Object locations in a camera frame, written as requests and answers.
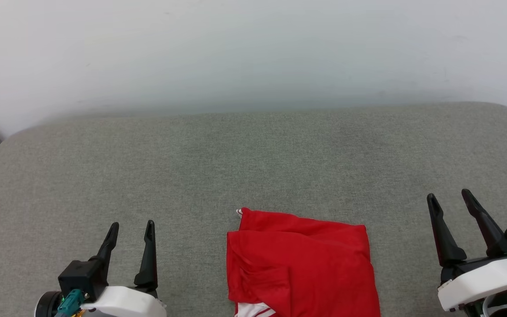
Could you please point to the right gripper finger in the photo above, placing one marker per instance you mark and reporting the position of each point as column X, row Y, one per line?
column 445, row 237
column 484, row 224

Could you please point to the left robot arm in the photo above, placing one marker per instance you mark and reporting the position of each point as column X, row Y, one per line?
column 49, row 304

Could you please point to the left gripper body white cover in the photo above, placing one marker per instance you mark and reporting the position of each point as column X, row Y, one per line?
column 126, row 304

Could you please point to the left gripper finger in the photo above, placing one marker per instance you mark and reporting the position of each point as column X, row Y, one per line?
column 148, row 259
column 104, row 251

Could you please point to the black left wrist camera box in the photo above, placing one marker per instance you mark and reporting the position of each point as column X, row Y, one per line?
column 79, row 277

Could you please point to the red and white garment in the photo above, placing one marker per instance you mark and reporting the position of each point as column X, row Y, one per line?
column 302, row 264

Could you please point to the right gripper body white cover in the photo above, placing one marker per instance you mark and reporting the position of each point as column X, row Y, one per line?
column 482, row 279

